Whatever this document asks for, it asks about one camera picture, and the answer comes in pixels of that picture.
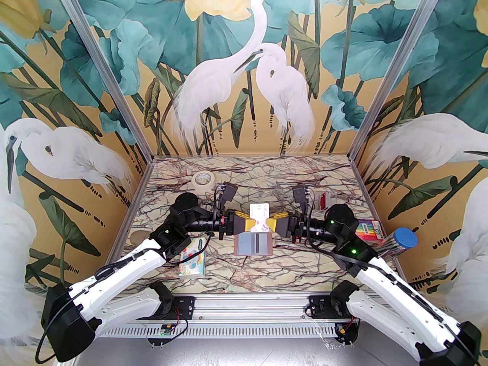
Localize white card with gold print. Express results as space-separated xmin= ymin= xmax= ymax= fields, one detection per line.
xmin=249 ymin=203 xmax=272 ymax=233

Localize pink leather card holder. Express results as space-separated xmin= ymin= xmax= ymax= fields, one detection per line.
xmin=233 ymin=232 xmax=273 ymax=257

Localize grey card with black stripe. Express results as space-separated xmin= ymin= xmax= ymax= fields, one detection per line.
xmin=254 ymin=234 xmax=272 ymax=255

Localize clear plastic card box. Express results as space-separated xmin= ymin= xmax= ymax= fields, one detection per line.
xmin=318 ymin=190 xmax=338 ymax=211

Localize white tape roll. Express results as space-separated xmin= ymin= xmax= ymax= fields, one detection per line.
xmin=191 ymin=171 xmax=215 ymax=194

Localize rainbow coloured flat box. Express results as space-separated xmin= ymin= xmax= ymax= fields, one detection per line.
xmin=356 ymin=220 xmax=384 ymax=242

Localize cartoon print tissue pack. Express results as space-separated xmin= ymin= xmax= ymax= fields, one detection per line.
xmin=178 ymin=237 xmax=209 ymax=278

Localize clear tube with blue lid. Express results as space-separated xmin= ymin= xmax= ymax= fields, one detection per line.
xmin=380 ymin=228 xmax=419 ymax=259

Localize grey slotted metal panel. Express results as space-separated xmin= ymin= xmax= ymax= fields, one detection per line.
xmin=91 ymin=321 xmax=424 ymax=366

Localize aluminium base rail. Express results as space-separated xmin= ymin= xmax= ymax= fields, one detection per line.
xmin=95 ymin=295 xmax=433 ymax=321

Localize red and black wires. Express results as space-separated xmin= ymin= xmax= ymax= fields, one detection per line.
xmin=341 ymin=307 xmax=364 ymax=344
xmin=172 ymin=307 xmax=188 ymax=337

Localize aluminium frame post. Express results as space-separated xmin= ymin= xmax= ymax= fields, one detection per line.
xmin=349 ymin=0 xmax=446 ymax=163
xmin=49 ymin=0 xmax=155 ymax=163

